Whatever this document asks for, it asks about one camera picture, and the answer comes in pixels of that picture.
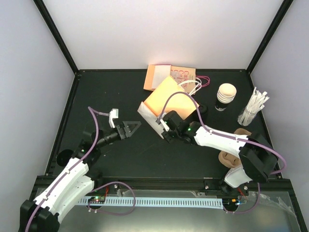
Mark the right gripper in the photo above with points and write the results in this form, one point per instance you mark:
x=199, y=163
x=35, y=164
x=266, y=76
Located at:
x=168, y=138

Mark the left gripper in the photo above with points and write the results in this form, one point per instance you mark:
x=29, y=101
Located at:
x=127, y=133

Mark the orange paper bag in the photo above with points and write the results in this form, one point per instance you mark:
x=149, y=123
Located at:
x=168, y=96

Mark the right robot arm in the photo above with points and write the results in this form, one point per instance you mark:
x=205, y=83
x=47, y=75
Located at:
x=256, y=164

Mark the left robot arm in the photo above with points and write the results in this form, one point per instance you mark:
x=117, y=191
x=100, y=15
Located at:
x=46, y=212

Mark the stack of black lids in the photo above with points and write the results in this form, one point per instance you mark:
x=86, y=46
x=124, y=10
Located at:
x=203, y=109

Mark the Cakes printed paper bag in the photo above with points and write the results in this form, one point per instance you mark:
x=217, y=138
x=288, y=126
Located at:
x=180, y=74

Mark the brown pulp cup carrier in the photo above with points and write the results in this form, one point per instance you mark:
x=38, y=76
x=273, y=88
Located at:
x=228, y=160

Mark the orange flat bag stack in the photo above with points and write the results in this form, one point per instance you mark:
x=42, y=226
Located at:
x=155, y=75

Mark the stack of paper cups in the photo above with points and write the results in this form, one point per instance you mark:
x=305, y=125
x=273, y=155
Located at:
x=225, y=95

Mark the jar of white stirrers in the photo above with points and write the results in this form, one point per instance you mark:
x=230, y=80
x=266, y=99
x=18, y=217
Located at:
x=254, y=105

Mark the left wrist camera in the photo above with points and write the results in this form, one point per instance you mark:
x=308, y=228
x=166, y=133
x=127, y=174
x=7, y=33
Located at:
x=113, y=114

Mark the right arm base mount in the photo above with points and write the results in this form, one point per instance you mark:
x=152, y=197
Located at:
x=218, y=187

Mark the light blue cable duct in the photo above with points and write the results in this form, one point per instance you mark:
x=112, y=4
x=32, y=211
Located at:
x=212, y=203

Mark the black frame post left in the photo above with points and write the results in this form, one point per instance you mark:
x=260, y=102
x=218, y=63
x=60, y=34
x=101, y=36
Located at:
x=56, y=34

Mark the black frame post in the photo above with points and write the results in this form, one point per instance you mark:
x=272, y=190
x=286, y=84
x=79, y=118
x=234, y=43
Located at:
x=56, y=34
x=279, y=16

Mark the black frame post right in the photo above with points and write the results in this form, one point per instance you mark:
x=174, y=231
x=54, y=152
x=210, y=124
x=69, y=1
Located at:
x=279, y=16

